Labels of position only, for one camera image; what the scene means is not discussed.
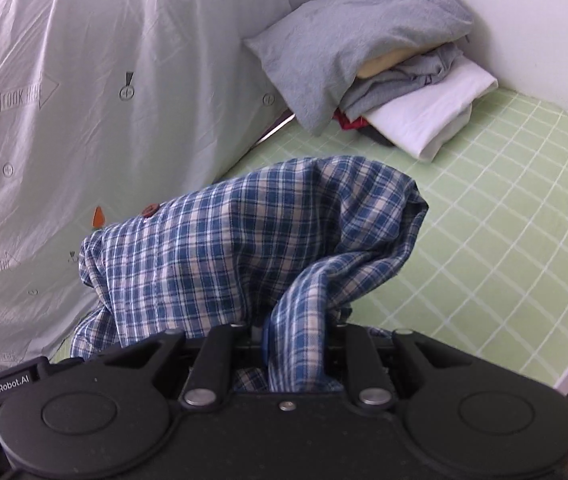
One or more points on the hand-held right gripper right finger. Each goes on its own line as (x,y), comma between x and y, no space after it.
(359,355)

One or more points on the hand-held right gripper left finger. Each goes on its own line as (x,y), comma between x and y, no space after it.
(221,350)

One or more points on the blue plaid shirt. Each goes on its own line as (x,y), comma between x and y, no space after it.
(239,240)

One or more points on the green grid mat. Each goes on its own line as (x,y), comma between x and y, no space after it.
(489,210)

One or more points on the black garment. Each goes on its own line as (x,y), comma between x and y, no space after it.
(374,135)

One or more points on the red garment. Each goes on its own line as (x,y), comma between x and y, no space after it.
(349,122)

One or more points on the folded white cloth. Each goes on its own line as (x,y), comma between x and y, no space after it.
(434,110)

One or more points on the crumpled grey garment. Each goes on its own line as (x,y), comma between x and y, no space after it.
(399,80)

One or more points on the beige garment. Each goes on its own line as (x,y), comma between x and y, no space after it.
(384,65)

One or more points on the carrot-printed pale sheet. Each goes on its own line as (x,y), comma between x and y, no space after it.
(88,85)

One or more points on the light grey t-shirt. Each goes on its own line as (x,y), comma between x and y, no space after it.
(344,30)

